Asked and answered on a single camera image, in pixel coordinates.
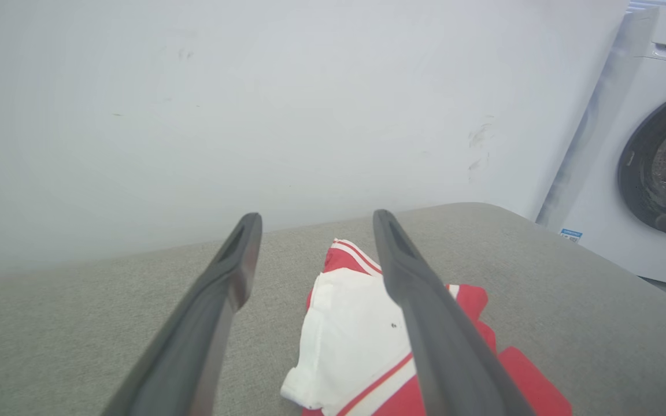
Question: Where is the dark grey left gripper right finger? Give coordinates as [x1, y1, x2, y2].
[372, 209, 536, 416]

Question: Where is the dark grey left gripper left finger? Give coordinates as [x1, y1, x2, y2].
[101, 212, 263, 416]

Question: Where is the red and white garment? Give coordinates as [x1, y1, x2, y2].
[280, 238, 574, 416]

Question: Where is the white washing machine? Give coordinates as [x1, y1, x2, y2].
[535, 0, 666, 292]

